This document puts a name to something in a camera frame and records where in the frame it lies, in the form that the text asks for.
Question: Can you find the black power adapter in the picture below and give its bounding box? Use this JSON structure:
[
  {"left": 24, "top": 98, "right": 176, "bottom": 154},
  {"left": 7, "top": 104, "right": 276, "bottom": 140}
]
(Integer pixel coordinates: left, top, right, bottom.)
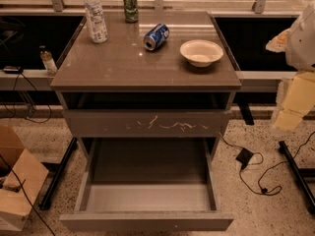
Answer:
[{"left": 236, "top": 148, "right": 254, "bottom": 169}]

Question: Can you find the green soda can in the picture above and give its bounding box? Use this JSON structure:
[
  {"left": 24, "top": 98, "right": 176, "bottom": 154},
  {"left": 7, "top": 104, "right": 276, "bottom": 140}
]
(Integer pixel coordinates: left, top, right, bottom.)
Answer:
[{"left": 123, "top": 0, "right": 138, "bottom": 23}]

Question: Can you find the black floor cable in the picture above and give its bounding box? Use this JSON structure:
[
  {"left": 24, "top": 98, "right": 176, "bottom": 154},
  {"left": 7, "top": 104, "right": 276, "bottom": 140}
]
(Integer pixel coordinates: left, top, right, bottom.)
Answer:
[{"left": 219, "top": 130, "right": 315, "bottom": 197}]

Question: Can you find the scratched grey upper drawer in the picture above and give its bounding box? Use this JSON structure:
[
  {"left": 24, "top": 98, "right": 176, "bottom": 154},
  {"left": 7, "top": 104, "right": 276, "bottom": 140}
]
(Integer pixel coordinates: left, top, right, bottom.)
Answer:
[{"left": 64, "top": 110, "right": 230, "bottom": 138}]

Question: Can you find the blue pepsi can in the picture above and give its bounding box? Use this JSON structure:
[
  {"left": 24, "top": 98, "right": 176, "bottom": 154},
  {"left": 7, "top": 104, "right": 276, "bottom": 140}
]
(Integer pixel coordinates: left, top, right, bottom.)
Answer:
[{"left": 143, "top": 24, "right": 169, "bottom": 51}]

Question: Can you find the black cable over box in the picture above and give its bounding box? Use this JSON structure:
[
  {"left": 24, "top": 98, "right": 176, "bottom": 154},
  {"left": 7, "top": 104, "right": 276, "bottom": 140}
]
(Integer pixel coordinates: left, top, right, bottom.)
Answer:
[{"left": 0, "top": 154, "right": 57, "bottom": 236}]

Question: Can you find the cardboard box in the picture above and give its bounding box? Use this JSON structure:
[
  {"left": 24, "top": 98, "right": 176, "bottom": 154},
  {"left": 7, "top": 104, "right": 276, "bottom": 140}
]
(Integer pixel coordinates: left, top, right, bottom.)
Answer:
[{"left": 0, "top": 125, "right": 48, "bottom": 231}]

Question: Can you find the small bottle on ledge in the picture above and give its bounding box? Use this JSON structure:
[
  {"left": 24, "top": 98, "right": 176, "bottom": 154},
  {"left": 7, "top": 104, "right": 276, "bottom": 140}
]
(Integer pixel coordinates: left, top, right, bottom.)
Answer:
[{"left": 39, "top": 45, "right": 57, "bottom": 76}]

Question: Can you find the black device on ledge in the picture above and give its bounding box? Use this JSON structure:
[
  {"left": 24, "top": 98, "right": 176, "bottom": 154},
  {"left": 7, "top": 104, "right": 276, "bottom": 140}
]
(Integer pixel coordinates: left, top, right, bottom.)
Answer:
[{"left": 3, "top": 66, "right": 24, "bottom": 74}]

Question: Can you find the clear plastic water bottle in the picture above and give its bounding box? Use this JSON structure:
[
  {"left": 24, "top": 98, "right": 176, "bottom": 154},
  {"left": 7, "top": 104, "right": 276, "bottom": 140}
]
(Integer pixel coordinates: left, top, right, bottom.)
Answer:
[{"left": 84, "top": 0, "right": 108, "bottom": 43}]

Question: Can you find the black right table leg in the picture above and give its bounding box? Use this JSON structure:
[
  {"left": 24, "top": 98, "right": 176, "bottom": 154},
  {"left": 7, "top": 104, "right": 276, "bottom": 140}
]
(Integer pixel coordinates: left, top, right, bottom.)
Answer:
[{"left": 279, "top": 141, "right": 315, "bottom": 215}]

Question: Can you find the grey drawer cabinet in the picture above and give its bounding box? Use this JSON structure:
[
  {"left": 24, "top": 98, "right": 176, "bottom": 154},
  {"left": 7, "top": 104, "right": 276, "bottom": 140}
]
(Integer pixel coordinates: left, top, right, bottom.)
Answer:
[{"left": 49, "top": 10, "right": 243, "bottom": 159}]

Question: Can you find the black table leg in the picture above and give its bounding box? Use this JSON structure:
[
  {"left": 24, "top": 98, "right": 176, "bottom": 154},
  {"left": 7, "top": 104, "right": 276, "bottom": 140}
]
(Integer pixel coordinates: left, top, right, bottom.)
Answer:
[
  {"left": 279, "top": 141, "right": 315, "bottom": 215},
  {"left": 38, "top": 138, "right": 78, "bottom": 210}
]

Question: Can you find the white bowl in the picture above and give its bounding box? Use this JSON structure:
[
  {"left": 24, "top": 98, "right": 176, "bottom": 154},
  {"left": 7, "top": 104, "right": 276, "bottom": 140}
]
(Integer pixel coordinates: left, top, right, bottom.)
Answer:
[{"left": 180, "top": 40, "right": 223, "bottom": 68}]

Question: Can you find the black left table leg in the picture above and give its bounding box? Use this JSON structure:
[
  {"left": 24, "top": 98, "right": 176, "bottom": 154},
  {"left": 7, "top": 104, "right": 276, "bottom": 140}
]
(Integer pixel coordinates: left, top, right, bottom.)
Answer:
[{"left": 38, "top": 138, "right": 78, "bottom": 210}]

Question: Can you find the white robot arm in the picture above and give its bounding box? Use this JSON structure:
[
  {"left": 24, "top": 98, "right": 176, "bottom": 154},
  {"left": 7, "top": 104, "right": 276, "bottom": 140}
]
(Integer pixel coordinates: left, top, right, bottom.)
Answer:
[{"left": 266, "top": 1, "right": 315, "bottom": 137}]

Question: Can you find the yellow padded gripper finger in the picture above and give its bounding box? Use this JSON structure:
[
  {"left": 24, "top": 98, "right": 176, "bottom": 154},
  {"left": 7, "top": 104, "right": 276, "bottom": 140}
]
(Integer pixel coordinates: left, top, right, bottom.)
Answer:
[{"left": 270, "top": 72, "right": 315, "bottom": 137}]

